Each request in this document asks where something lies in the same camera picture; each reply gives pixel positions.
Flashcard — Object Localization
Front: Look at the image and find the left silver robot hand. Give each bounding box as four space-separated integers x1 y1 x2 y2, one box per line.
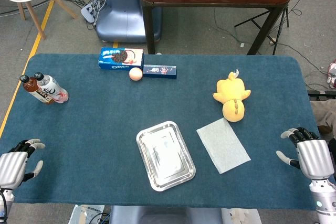
0 138 46 190

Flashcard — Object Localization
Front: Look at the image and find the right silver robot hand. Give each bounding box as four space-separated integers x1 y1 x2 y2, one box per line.
276 127 335 180

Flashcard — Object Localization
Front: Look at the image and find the white paper towel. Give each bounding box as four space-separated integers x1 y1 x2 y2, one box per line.
196 118 252 175

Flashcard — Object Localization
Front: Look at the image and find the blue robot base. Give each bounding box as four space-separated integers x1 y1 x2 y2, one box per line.
94 0 162 43

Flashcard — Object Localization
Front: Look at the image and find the silver metal tray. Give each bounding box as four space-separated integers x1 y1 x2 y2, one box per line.
135 121 197 192

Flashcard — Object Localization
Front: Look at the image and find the brown fabric bundle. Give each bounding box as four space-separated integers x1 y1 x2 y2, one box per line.
309 100 336 134

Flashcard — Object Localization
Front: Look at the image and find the brown tea bottle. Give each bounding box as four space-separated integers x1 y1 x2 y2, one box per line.
19 74 57 105

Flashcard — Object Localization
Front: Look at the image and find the white printed box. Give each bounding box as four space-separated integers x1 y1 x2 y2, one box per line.
68 204 106 224

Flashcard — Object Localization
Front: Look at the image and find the pink white shoe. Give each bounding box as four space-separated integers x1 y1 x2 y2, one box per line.
327 60 336 89

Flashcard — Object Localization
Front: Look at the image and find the blue table cloth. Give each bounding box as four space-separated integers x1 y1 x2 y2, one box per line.
0 53 336 211

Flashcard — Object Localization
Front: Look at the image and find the clear bottle white label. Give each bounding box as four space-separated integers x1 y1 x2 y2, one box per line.
34 72 69 104

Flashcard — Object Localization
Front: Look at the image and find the yellow plush toy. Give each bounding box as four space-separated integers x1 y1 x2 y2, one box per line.
212 69 251 123

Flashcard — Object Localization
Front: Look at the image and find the black tripod stand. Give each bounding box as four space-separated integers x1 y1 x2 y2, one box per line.
234 0 308 56

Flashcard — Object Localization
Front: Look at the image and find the blue Oreo cookie box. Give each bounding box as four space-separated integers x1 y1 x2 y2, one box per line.
98 47 145 71

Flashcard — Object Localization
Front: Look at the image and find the peach coloured ball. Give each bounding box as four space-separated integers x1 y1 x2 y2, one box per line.
129 67 143 81

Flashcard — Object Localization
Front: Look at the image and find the grey blue robot torso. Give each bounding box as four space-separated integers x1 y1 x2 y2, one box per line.
109 205 224 224

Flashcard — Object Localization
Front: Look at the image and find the white power strip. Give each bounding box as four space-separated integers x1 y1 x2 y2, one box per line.
80 0 106 23

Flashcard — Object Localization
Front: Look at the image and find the dark blue narrow box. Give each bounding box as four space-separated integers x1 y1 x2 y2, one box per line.
142 64 177 80

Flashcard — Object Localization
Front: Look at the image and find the black metal rail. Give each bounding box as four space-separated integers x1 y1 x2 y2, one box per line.
307 90 336 101

